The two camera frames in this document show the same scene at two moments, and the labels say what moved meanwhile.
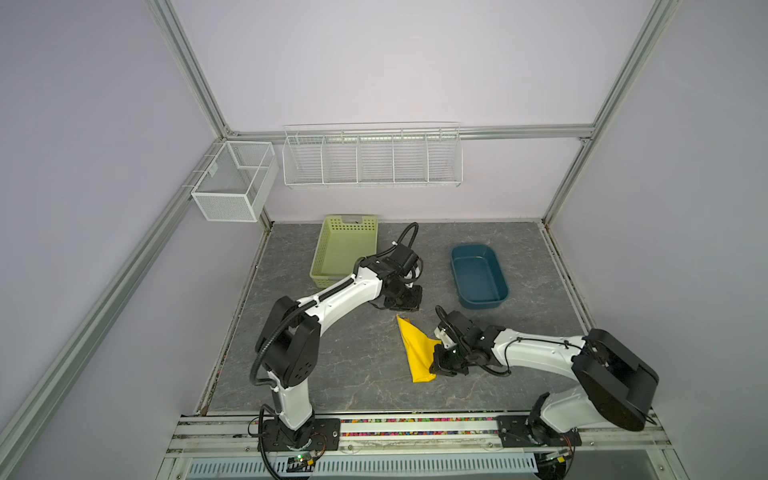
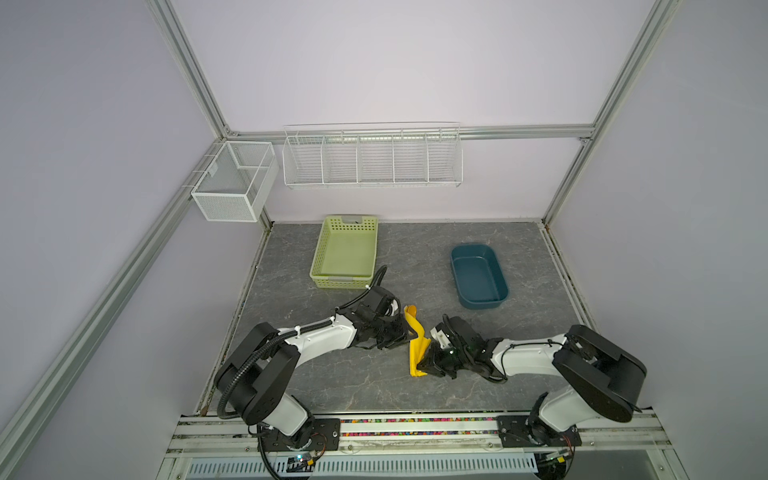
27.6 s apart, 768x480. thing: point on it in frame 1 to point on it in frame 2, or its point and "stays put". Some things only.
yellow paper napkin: x=418 y=350 stays put
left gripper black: x=413 y=305 to x=401 y=332
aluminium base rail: x=226 y=447 stays put
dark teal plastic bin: x=479 y=279 stays put
